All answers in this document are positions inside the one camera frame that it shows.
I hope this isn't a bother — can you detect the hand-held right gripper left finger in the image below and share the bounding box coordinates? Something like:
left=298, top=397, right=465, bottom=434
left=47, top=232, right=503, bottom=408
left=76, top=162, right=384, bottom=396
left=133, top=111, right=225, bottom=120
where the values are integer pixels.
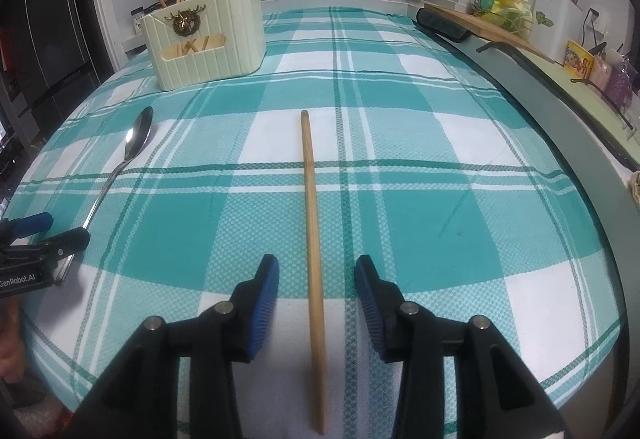
left=62, top=254, right=280, bottom=439

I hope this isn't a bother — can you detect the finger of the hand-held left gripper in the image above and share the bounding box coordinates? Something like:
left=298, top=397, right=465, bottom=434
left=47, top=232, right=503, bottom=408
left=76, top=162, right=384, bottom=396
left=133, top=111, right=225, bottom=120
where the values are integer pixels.
left=5, top=212, right=54, bottom=238
left=7, top=227, right=91, bottom=262

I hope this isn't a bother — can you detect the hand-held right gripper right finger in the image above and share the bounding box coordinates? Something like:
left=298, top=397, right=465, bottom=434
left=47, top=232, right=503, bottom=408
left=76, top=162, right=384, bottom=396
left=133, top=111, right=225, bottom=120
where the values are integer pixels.
left=354, top=255, right=566, bottom=439

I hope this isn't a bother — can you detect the metal spoon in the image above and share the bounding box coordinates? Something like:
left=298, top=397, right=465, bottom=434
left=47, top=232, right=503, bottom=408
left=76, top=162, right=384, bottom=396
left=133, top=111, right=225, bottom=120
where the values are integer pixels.
left=54, top=106, right=155, bottom=286

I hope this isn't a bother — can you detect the cream ribbed utensil holder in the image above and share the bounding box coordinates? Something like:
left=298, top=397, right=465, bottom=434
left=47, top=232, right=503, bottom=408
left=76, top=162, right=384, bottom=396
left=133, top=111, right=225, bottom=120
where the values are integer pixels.
left=139, top=0, right=267, bottom=92

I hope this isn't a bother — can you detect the person's left hand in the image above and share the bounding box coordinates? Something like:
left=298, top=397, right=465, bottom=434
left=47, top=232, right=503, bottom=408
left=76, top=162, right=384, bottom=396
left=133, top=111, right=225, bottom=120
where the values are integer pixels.
left=0, top=300, right=24, bottom=371

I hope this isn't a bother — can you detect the dark refrigerator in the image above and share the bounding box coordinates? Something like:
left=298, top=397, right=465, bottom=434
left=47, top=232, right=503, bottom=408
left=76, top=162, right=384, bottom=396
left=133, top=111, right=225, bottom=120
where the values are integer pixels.
left=0, top=0, right=102, bottom=140

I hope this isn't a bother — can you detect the dark rolled mat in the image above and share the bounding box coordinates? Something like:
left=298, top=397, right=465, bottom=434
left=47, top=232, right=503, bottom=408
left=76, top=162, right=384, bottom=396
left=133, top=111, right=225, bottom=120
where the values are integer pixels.
left=415, top=7, right=471, bottom=44

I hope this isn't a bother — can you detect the wooden cutting board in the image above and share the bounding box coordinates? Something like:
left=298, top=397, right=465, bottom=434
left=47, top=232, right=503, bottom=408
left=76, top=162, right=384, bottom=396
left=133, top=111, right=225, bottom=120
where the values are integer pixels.
left=423, top=3, right=556, bottom=65

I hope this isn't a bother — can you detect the colourful yellow packet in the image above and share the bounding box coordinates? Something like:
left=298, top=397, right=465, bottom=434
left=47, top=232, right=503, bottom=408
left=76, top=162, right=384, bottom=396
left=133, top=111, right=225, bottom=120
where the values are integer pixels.
left=564, top=40, right=596, bottom=80

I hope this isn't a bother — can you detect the plastic bag of yellow items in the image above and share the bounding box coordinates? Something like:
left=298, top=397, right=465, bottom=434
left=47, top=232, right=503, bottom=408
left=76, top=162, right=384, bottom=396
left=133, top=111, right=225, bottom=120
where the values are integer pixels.
left=467, top=0, right=534, bottom=40

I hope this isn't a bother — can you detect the white knife block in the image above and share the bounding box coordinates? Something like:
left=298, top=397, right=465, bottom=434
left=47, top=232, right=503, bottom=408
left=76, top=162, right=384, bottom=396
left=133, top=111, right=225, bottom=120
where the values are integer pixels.
left=530, top=0, right=594, bottom=63

